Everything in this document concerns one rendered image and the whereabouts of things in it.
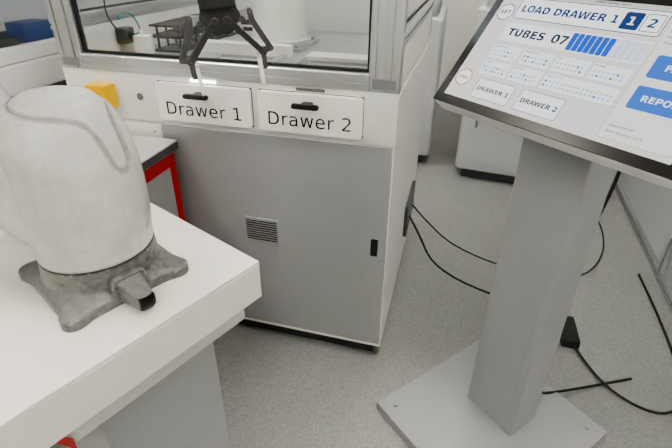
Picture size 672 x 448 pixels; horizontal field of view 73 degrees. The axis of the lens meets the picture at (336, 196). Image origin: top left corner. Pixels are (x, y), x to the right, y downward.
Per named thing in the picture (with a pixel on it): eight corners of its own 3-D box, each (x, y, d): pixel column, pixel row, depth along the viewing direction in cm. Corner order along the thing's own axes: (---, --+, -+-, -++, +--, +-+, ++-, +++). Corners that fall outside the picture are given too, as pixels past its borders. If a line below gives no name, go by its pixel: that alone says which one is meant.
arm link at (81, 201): (106, 286, 58) (59, 118, 47) (-10, 262, 62) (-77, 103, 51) (177, 221, 72) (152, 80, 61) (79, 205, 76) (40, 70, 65)
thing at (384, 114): (395, 147, 122) (399, 94, 115) (74, 113, 145) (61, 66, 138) (427, 69, 203) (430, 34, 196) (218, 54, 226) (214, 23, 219)
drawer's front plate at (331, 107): (360, 140, 122) (362, 99, 116) (259, 129, 128) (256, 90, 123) (362, 138, 123) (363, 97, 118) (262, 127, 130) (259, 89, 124)
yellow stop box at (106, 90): (108, 111, 135) (102, 86, 131) (87, 109, 136) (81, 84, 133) (119, 106, 139) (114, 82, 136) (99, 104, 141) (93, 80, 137)
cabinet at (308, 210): (382, 362, 159) (399, 148, 121) (126, 307, 183) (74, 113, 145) (413, 223, 241) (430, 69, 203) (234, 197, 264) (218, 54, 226)
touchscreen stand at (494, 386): (492, 545, 111) (621, 157, 62) (376, 408, 143) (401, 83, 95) (604, 438, 135) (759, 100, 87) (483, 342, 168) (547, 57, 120)
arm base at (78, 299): (81, 352, 55) (68, 317, 53) (17, 275, 68) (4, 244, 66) (208, 281, 68) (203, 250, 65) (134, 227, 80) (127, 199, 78)
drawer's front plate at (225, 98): (251, 128, 129) (248, 90, 124) (160, 119, 135) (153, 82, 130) (253, 126, 130) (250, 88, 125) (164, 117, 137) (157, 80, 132)
